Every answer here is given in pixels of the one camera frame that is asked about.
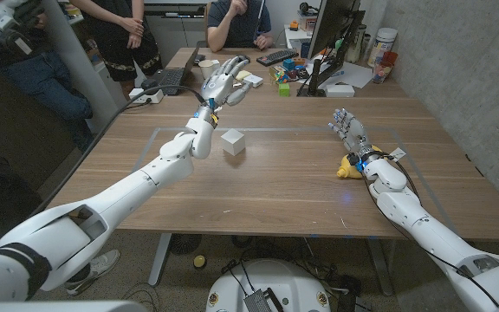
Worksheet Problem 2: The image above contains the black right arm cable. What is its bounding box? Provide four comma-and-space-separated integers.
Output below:
355, 151, 499, 309

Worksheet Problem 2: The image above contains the white rectangular box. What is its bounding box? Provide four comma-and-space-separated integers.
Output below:
325, 83, 356, 98

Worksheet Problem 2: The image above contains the white power strip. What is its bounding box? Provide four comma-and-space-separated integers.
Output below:
128, 88, 165, 105

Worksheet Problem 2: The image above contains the seated person in dark t-shirt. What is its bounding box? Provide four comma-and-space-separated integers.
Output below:
205, 0, 275, 54

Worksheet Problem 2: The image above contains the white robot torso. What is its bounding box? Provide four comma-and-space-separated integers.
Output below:
205, 258, 332, 312

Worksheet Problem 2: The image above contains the white cylindrical canister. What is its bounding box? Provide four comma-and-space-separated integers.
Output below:
366, 27, 399, 68

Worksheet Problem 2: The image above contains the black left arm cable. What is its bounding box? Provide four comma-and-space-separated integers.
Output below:
28, 84, 210, 218

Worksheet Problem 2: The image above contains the black laptop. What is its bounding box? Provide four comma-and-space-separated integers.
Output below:
152, 42, 202, 96

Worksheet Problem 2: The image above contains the clear cup with red content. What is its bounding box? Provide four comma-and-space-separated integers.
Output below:
372, 50, 399, 84

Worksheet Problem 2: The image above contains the standing person in black shorts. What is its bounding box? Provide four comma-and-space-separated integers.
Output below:
69, 0, 164, 99

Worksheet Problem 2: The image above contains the black keyboard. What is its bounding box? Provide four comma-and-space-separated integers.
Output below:
256, 48, 299, 68

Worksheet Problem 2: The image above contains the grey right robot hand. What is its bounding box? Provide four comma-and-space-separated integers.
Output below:
327, 107, 374, 156

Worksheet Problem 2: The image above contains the black power adapter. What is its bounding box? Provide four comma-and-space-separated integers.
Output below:
140, 78, 160, 94

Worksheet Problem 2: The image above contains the white paper sheet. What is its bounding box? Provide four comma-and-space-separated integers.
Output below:
305, 60, 374, 90

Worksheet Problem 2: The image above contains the white table leg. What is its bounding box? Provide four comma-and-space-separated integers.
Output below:
366, 238, 396, 297
147, 232, 173, 287

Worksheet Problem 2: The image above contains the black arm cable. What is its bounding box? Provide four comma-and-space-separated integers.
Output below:
355, 151, 499, 309
28, 84, 210, 218

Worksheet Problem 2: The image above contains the black round floor fan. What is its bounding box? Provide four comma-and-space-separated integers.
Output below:
169, 233, 203, 256

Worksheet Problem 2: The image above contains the white paper cup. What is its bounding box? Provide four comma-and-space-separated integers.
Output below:
198, 59, 217, 81

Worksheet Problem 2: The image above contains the yellow mustard bottle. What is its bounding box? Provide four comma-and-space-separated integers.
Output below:
335, 145, 383, 179

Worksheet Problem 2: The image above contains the black computer monitor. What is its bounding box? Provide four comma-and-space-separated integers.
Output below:
296, 0, 366, 98

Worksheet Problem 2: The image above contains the white cube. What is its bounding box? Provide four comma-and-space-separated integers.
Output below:
220, 127, 247, 157

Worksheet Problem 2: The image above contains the person in blue jeans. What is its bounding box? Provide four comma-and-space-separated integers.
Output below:
0, 0, 94, 153

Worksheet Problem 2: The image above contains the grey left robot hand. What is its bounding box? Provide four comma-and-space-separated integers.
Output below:
200, 55, 253, 109

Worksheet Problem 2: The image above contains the pale drinking bottle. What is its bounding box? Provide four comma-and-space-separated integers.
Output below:
345, 23, 367, 64

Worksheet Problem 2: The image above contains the pile of colourful toy blocks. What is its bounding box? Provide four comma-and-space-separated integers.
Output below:
269, 64, 292, 85

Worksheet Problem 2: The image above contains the white side table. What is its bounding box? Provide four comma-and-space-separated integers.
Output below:
283, 23, 314, 51

